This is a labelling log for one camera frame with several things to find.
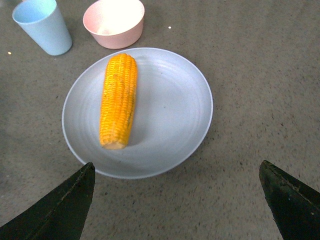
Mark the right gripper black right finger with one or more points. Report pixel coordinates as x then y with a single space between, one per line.
295 206

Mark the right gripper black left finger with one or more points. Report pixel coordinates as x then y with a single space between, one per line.
59 215

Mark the yellow corn cob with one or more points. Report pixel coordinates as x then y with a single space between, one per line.
118 102

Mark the light blue plate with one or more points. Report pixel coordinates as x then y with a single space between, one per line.
173 113

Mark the light blue plastic cup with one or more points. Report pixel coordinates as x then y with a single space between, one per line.
43 22

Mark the pink bowl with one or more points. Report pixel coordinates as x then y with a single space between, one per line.
115 24

